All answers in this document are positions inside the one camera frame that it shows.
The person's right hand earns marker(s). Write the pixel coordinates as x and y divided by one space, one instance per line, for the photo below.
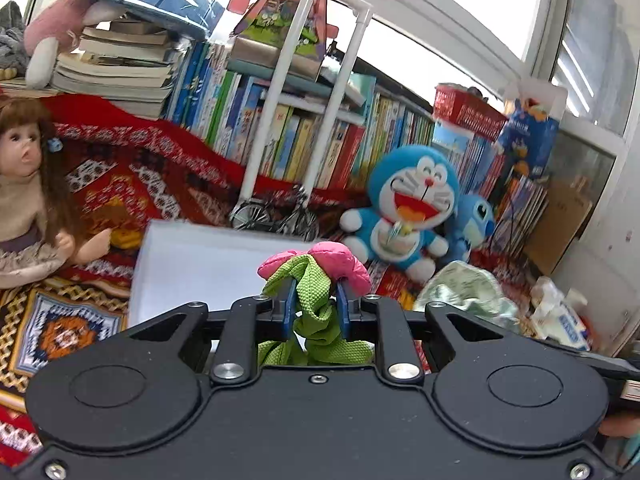
617 424

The blue white cat plush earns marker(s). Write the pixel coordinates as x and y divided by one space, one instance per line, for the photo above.
415 185

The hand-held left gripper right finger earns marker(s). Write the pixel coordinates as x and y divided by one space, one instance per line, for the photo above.
343 310

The blue alien plush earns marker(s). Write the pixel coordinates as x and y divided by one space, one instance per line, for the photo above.
475 215

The white plastic pipe frame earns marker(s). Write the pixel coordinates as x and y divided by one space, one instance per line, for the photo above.
280 85

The blue paper bag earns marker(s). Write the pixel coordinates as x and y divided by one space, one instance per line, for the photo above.
525 135

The red patterned blanket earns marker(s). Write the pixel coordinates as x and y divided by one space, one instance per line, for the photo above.
100 310

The pink plush rabbit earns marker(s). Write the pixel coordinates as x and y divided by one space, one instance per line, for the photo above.
50 25

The brown cardboard sheet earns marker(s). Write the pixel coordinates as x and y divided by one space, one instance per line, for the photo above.
560 220

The brown-haired doll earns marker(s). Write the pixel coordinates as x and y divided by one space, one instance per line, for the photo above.
20 200

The colourful house-shaped box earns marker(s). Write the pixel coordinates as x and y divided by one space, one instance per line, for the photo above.
280 15

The white cardboard box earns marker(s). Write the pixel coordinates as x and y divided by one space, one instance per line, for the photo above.
200 270

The row of colourful standing books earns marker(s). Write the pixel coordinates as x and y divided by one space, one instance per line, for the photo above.
230 110

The grey plush toy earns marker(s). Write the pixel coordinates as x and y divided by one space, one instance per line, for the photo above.
10 45

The red plastic basket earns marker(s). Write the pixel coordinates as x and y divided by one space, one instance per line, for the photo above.
465 110

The miniature black bicycle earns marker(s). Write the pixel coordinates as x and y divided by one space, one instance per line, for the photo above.
296 221

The pink green cloth flower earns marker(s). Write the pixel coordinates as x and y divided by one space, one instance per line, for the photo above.
312 280

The green white patterned cloth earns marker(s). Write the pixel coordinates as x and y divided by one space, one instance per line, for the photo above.
465 290

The white window frame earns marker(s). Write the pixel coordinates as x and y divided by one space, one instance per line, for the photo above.
542 35

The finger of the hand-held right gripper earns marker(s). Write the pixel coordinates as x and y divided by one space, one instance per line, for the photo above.
610 367

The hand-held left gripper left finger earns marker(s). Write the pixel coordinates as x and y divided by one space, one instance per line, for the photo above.
284 310

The white blue tissue pack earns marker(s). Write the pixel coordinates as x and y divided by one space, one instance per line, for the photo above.
560 315

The stack of lying books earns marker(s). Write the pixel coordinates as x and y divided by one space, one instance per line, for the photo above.
115 70

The blue fabric hat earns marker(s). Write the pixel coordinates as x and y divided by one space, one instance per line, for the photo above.
165 5

